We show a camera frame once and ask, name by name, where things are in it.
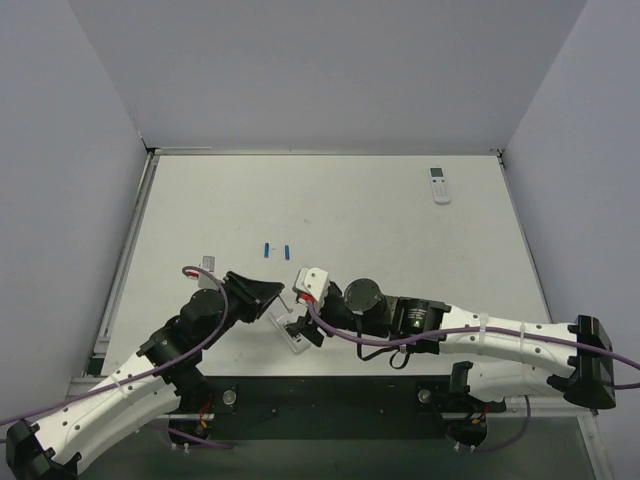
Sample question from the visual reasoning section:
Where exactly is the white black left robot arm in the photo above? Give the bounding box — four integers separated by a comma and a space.
5, 272, 284, 479

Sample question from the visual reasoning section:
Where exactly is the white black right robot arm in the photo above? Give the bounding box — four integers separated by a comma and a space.
293, 271, 616, 410

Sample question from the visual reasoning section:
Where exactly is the small white remote control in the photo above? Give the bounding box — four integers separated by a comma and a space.
429, 166, 451, 205

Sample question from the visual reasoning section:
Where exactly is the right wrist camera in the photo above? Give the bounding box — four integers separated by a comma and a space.
292, 267, 330, 309

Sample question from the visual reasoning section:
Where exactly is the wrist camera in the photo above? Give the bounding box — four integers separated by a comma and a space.
292, 267, 330, 309
192, 255, 217, 289

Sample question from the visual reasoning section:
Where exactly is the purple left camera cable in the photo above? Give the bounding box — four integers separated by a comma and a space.
0, 265, 230, 426

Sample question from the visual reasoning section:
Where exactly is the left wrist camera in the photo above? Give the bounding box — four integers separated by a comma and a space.
192, 255, 217, 289

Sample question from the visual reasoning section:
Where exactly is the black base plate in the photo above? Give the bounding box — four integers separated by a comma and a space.
169, 375, 506, 442

